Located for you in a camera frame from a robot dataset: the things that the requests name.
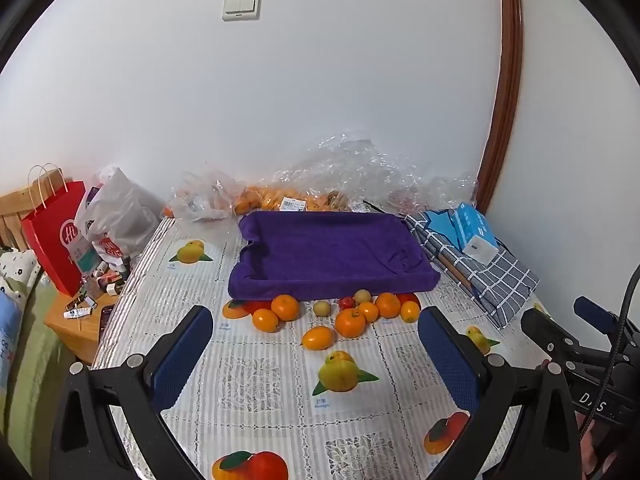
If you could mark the red paper bag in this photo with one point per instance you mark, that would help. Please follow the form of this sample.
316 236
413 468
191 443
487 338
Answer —
50 245

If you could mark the brown wooden door frame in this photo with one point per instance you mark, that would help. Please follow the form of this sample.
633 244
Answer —
505 85

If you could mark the green bed sheet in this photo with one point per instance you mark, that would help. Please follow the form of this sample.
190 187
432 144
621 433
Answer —
35 360

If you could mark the group of small bottles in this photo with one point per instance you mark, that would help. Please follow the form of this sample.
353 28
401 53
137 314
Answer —
102 280

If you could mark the small red apple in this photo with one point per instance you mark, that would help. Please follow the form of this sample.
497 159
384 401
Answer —
346 303

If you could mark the large mandarin orange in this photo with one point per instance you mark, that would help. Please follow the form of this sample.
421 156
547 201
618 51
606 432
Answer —
350 323
285 307
265 320
388 305

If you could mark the wooden nightstand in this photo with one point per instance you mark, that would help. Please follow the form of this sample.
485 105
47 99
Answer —
75 332

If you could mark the white dotted pillow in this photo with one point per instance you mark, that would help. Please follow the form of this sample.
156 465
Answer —
17 267

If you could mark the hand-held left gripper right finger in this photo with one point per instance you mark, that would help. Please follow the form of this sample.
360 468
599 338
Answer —
447 360

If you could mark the dark smartphone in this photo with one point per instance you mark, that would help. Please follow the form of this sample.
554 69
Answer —
107 317

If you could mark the oval mandarin orange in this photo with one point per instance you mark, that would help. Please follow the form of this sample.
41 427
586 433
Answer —
318 338

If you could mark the clear plastic bag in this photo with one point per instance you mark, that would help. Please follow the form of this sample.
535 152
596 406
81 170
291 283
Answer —
205 197

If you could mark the clear bag of oranges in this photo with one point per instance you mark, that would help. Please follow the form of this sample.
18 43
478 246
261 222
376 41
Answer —
295 199

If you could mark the white plastic shopping bag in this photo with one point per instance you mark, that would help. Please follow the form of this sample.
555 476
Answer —
122 210

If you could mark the person's right hand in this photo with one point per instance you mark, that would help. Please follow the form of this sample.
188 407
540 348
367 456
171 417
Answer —
592 442

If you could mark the small mandarin orange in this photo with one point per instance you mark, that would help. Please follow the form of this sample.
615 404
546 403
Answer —
410 312
370 311

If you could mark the blue checkered cloth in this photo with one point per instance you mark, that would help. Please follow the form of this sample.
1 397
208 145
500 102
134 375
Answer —
495 280

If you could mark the purple towel covered tray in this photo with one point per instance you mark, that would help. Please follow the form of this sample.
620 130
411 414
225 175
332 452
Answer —
325 255

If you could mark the wooden headboard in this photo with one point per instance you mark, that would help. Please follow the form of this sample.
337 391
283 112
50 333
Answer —
12 215

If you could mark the yellow-green round fruit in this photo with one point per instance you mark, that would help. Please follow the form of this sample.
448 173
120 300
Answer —
362 296
322 308

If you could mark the blue tissue pack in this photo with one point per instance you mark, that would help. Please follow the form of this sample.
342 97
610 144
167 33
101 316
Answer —
472 227

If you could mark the white light switch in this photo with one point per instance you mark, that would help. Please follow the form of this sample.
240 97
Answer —
241 6

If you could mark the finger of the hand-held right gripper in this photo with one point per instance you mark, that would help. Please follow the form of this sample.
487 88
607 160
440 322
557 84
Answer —
595 314
545 332

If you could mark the crinkled clear plastic wrap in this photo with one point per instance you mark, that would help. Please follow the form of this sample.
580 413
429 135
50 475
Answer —
380 170

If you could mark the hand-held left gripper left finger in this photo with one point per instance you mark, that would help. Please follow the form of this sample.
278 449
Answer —
180 360

